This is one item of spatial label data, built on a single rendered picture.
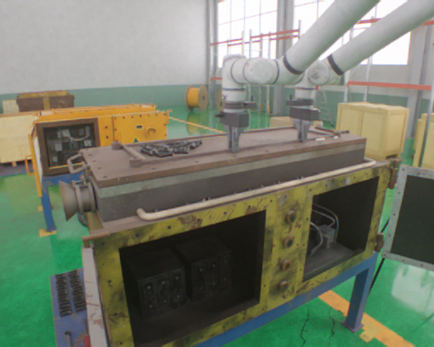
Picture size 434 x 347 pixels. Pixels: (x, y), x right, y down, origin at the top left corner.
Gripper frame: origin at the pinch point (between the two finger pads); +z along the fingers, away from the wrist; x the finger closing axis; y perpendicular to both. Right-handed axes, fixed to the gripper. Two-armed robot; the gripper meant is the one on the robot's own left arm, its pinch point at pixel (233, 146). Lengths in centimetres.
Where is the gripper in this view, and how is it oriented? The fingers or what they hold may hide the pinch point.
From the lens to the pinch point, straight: 115.5
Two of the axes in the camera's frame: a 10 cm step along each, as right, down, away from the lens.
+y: -8.6, 1.6, -4.8
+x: 5.1, 2.7, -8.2
